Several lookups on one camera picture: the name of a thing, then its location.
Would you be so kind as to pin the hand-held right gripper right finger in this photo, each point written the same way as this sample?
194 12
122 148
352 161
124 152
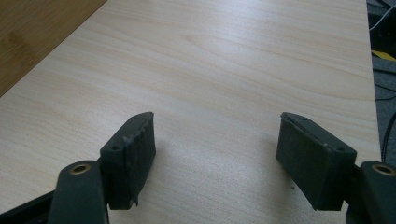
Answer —
314 161

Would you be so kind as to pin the stand base with striped tape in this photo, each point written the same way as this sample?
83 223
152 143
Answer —
383 55

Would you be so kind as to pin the wooden box with window lid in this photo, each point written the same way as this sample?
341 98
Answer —
34 34

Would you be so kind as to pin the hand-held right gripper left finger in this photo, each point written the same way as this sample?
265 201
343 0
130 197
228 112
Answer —
130 161

